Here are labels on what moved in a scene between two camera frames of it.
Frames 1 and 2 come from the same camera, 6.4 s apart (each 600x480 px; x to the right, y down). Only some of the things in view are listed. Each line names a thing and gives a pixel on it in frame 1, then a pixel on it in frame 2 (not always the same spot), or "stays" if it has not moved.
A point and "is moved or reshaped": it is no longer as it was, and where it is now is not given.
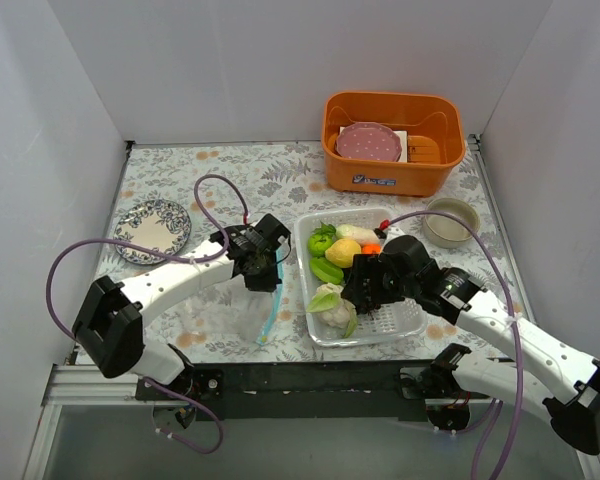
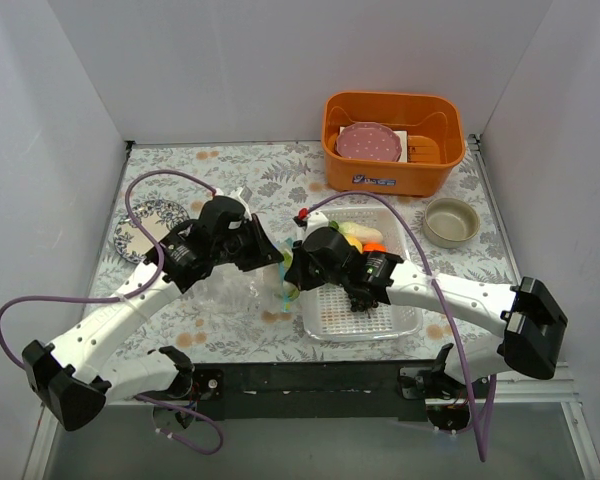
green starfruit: x=326 y=270 is moved or reshaped
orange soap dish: x=423 y=149 stays
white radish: x=364 y=235 stays
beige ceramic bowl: x=444 y=231 stays
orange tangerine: x=371 y=248 stays
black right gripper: x=362 y=288 -> x=305 y=265
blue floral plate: x=156 y=226 stays
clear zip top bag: x=237 y=312 is moved or reshaped
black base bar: x=308 y=392 stays
